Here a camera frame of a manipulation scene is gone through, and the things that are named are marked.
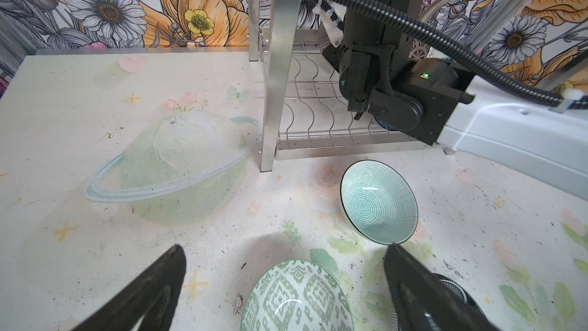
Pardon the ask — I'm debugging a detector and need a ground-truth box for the mint green lined bowl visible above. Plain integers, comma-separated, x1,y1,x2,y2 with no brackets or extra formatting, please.
339,159,419,245

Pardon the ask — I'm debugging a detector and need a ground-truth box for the right aluminium frame post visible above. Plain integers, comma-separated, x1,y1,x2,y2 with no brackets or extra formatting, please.
417,0,588,93

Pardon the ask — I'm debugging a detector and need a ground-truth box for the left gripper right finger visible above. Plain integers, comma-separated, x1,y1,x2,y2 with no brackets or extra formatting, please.
384,244,497,330

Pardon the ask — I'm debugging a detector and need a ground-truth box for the steel two-tier dish rack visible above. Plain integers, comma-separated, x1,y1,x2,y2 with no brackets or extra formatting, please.
250,0,427,172

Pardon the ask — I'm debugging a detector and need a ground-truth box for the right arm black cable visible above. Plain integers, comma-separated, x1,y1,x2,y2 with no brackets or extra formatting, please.
302,0,588,109

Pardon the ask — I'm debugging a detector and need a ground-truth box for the grey green patterned bowl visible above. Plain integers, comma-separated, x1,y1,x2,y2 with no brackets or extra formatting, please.
240,260,355,330

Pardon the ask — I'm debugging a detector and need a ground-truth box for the dark navy flower bowl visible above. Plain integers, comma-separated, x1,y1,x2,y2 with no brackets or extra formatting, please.
434,274,485,316

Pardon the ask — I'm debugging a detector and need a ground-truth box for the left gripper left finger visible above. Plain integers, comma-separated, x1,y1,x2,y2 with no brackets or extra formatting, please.
75,245,186,330

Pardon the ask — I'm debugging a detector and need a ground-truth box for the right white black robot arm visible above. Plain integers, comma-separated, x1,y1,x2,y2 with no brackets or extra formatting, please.
317,0,587,199

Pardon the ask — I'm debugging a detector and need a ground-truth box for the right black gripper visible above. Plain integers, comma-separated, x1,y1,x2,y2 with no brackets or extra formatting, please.
321,0,423,113

